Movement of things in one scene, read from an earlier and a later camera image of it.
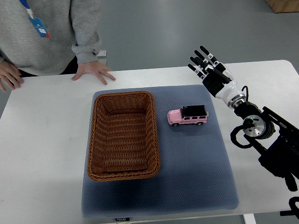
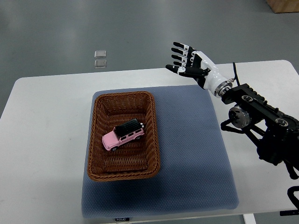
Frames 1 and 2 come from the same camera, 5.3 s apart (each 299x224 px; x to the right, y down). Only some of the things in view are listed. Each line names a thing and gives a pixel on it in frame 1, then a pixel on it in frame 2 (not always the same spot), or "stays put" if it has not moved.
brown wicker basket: (123, 143) stays put
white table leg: (249, 219) stays put
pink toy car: (188, 115) → (124, 133)
